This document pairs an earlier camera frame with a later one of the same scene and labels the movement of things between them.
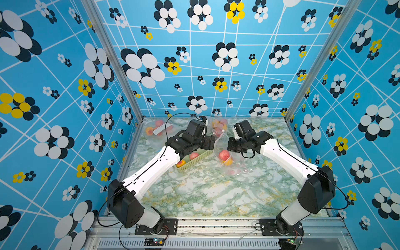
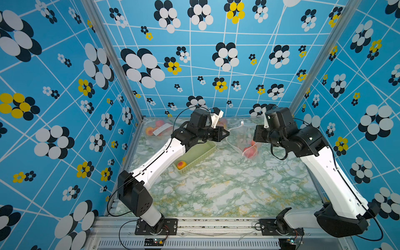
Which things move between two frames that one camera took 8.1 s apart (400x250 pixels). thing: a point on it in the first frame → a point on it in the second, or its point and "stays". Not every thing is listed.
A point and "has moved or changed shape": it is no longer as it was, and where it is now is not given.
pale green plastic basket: [203, 154] stays
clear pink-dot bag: [233, 163] has moved or changed shape
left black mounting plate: [169, 226] stays
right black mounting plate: [267, 227] stays
